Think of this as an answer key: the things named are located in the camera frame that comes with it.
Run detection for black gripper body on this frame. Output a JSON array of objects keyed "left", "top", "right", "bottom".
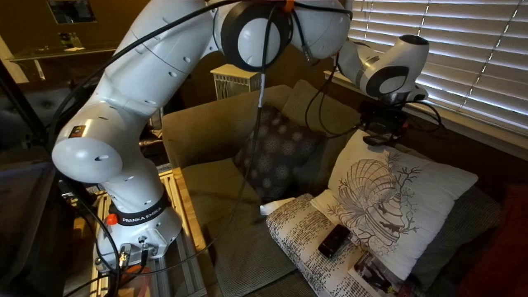
[{"left": 360, "top": 101, "right": 409, "bottom": 138}]

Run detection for long black remote control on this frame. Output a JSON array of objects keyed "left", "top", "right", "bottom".
[{"left": 363, "top": 134, "right": 404, "bottom": 147}]

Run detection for short black remote control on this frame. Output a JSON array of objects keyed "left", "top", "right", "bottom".
[{"left": 318, "top": 225, "right": 350, "bottom": 258}]

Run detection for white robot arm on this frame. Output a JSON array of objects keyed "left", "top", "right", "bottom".
[{"left": 51, "top": 0, "right": 429, "bottom": 271}]

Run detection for white pillow with tree print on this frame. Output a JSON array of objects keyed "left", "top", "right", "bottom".
[{"left": 310, "top": 131, "right": 478, "bottom": 279}]

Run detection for dark pillow with snowflake pattern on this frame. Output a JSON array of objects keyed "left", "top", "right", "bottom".
[{"left": 233, "top": 106, "right": 323, "bottom": 204}]

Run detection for wooden window sill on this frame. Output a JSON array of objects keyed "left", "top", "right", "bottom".
[{"left": 332, "top": 73, "right": 528, "bottom": 161}]

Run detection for white window blinds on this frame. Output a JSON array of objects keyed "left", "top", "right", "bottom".
[{"left": 350, "top": 0, "right": 528, "bottom": 136}]

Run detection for folded patterned white blanket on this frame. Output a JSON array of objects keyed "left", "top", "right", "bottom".
[{"left": 266, "top": 192, "right": 398, "bottom": 297}]

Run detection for magazine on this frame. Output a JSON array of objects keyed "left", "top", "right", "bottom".
[{"left": 348, "top": 253, "right": 403, "bottom": 297}]

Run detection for white wicker basket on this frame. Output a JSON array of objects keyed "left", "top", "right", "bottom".
[{"left": 211, "top": 65, "right": 261, "bottom": 100}]

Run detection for red blanket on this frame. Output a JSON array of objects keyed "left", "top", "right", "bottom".
[{"left": 455, "top": 185, "right": 528, "bottom": 297}]

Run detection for grey sofa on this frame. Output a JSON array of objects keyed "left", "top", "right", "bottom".
[{"left": 162, "top": 81, "right": 500, "bottom": 297}]

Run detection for black cables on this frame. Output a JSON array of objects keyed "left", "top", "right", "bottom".
[{"left": 257, "top": 0, "right": 447, "bottom": 139}]

